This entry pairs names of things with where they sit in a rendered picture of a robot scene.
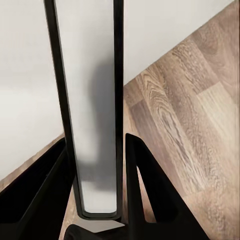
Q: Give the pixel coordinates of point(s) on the hardback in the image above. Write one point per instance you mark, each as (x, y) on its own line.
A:
(86, 40)

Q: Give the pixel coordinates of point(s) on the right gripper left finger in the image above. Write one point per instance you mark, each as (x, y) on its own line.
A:
(33, 206)

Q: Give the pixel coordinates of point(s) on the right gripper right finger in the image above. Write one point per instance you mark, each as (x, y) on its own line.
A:
(174, 220)

